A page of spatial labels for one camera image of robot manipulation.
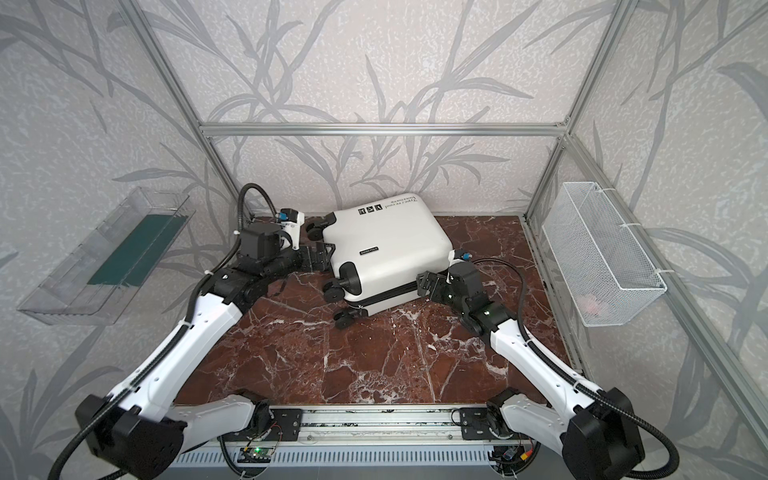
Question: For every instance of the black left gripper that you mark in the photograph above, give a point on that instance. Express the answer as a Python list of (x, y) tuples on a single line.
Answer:
[(321, 256)]

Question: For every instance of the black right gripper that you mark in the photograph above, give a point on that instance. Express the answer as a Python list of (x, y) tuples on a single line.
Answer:
[(432, 286)]

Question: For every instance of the white hard-shell suitcase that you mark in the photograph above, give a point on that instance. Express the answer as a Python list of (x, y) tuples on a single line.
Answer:
[(381, 247)]

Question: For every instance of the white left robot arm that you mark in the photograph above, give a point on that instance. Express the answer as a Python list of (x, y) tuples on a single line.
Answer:
[(137, 427)]

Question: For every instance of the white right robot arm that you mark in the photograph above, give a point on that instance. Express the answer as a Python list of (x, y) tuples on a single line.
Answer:
[(596, 431)]

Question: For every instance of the pink object in basket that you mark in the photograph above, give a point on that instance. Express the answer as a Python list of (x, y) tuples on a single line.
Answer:
[(592, 306)]

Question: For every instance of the green circuit board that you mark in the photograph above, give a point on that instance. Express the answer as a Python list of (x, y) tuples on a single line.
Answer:
[(255, 455)]

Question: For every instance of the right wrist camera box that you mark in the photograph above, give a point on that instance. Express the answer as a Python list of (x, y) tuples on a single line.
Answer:
[(460, 255)]

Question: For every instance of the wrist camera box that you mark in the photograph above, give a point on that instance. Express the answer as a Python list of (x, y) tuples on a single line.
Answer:
[(460, 255), (291, 222)]

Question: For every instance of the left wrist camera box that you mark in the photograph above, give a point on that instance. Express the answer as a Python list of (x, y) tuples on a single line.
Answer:
[(291, 222)]

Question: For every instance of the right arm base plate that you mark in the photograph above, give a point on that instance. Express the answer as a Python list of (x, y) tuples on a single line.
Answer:
[(474, 424)]

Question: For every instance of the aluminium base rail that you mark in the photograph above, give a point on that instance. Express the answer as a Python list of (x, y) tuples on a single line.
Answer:
[(330, 425)]

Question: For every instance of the white wire basket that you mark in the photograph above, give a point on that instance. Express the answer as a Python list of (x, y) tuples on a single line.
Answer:
[(598, 253)]

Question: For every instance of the clear plastic wall shelf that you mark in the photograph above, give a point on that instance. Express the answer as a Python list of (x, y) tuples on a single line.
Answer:
[(95, 283)]

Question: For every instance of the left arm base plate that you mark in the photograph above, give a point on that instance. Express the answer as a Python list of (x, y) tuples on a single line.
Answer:
[(284, 425)]

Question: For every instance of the right circuit board with wires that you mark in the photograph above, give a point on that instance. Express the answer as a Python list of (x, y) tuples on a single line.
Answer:
[(513, 457)]

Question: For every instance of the aluminium frame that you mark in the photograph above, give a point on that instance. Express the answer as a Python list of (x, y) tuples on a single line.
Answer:
[(734, 381)]

